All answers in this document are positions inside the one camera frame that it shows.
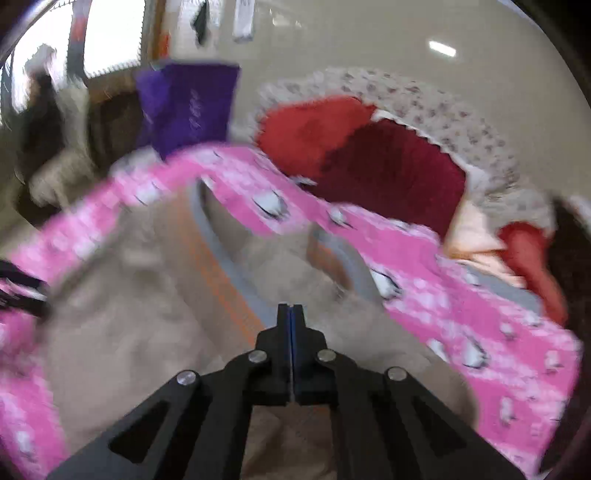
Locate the beige jacket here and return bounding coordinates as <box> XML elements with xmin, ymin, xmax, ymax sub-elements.
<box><xmin>42</xmin><ymin>184</ymin><xmax>476</xmax><ymax>479</ymax></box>

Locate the pink penguin blanket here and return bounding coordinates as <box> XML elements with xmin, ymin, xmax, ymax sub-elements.
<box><xmin>1</xmin><ymin>145</ymin><xmax>581</xmax><ymax>479</ymax></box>

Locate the peach pillow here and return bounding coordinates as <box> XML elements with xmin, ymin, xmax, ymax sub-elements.
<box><xmin>443</xmin><ymin>199</ymin><xmax>526</xmax><ymax>288</ymax></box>

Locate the small red cushion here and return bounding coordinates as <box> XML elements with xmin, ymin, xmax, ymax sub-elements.
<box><xmin>497</xmin><ymin>222</ymin><xmax>568</xmax><ymax>327</ymax></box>

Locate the purple shopping bag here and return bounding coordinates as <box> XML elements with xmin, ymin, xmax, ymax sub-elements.
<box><xmin>136</xmin><ymin>62</ymin><xmax>240</xmax><ymax>159</ymax></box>

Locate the dark red velvet pillow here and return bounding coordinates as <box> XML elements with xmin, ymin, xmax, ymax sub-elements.
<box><xmin>305</xmin><ymin>119</ymin><xmax>467</xmax><ymax>238</ymax></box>

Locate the floral headboard cover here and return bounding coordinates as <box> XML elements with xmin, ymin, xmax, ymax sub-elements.
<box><xmin>245</xmin><ymin>67</ymin><xmax>555</xmax><ymax>232</ymax></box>

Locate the bright red pillow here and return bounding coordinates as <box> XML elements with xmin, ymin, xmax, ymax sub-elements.
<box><xmin>256</xmin><ymin>96</ymin><xmax>376</xmax><ymax>180</ymax></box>

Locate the dark hanging cloth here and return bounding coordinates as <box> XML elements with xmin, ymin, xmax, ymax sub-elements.
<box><xmin>190</xmin><ymin>0</ymin><xmax>215</xmax><ymax>47</ymax></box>

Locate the wall calendar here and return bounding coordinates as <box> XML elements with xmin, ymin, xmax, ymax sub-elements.
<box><xmin>232</xmin><ymin>0</ymin><xmax>256</xmax><ymax>42</ymax></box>

